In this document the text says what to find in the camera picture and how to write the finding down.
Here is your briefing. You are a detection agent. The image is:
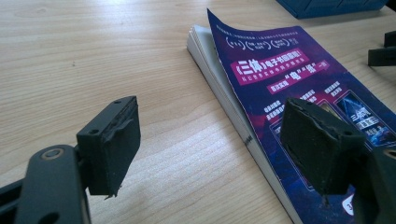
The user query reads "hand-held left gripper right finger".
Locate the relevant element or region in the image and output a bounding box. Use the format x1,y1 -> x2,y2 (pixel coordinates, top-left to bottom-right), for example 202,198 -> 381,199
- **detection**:
279,97 -> 367,197

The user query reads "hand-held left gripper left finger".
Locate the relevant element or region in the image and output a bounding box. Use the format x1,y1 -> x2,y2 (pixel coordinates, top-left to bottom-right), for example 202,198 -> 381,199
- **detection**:
76,95 -> 142,200

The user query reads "purple paperback book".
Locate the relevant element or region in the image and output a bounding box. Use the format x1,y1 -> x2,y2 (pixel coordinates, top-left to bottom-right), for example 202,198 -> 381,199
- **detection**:
186,8 -> 396,224

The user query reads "blue plastic file rack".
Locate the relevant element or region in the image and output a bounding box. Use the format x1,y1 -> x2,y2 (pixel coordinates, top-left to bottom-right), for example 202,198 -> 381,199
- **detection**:
275,0 -> 390,20

